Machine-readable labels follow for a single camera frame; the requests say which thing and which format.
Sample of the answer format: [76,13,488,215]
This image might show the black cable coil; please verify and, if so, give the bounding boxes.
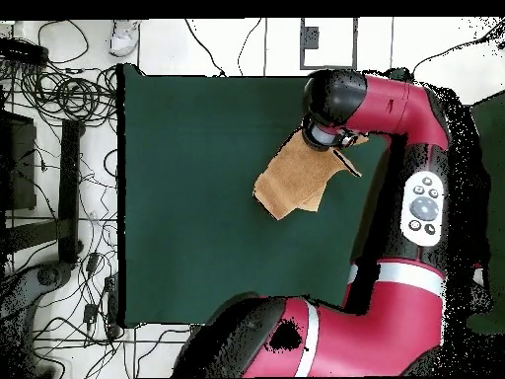
[23,66,119,123]

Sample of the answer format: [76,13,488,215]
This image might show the tan terry towel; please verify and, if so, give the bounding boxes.
[252,129,370,221]

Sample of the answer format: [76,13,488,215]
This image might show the white sneaker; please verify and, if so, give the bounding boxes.
[108,20,141,57]

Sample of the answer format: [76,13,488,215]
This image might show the small grey floor box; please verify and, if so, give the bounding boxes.
[303,26,320,50]

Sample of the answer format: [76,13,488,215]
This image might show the black metal stand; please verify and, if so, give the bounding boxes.
[0,117,85,265]

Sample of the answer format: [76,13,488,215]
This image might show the black flat box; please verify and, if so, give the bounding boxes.
[0,37,49,66]

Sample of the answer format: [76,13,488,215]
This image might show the dark green tablecloth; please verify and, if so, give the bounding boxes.
[115,63,413,329]

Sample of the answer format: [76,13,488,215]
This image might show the grey square floor frame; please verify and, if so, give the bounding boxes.
[299,17,359,71]

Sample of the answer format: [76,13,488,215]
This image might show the black cabinet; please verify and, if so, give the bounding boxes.
[0,112,37,212]

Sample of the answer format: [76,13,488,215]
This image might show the black floor cable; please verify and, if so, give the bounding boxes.
[184,18,229,77]
[236,18,263,77]

